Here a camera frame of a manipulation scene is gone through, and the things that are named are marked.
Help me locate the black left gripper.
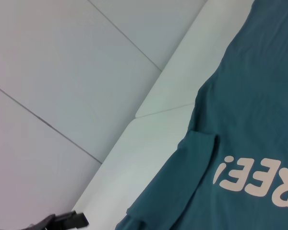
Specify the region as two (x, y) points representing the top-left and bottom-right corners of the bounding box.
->
(26, 210), (90, 230)

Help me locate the teal t-shirt with FREE print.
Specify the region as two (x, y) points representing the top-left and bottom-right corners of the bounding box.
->
(115, 0), (288, 230)

